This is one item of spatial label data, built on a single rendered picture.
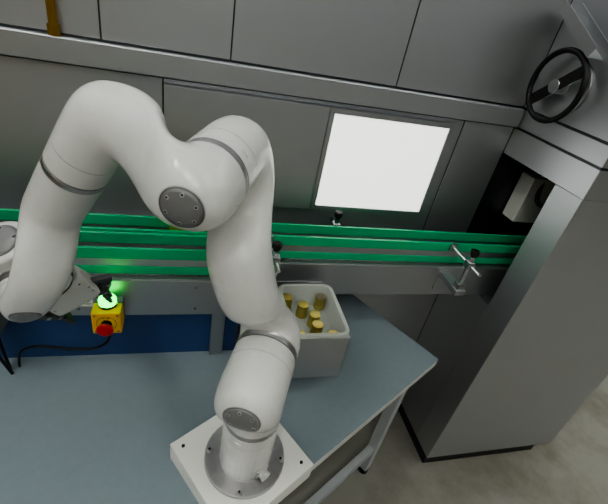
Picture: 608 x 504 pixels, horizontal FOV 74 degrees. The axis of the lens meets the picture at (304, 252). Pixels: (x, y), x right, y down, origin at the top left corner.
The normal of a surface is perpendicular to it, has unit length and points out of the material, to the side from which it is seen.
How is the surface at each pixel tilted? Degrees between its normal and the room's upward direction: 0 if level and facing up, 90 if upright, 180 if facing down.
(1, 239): 31
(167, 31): 90
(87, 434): 0
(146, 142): 63
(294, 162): 90
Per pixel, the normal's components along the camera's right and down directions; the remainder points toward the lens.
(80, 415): 0.18, -0.83
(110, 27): 0.21, 0.56
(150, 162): -0.59, -0.08
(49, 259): 0.72, 0.21
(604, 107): -0.96, -0.04
